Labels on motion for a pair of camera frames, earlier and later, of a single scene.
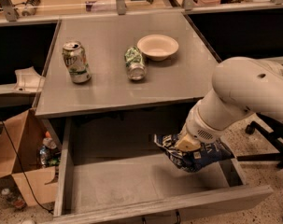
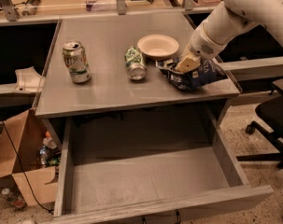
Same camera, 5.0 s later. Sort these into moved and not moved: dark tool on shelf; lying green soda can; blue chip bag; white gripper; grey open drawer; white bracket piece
Moved: blue chip bag; white gripper
Not moved: dark tool on shelf; grey open drawer; lying green soda can; white bracket piece
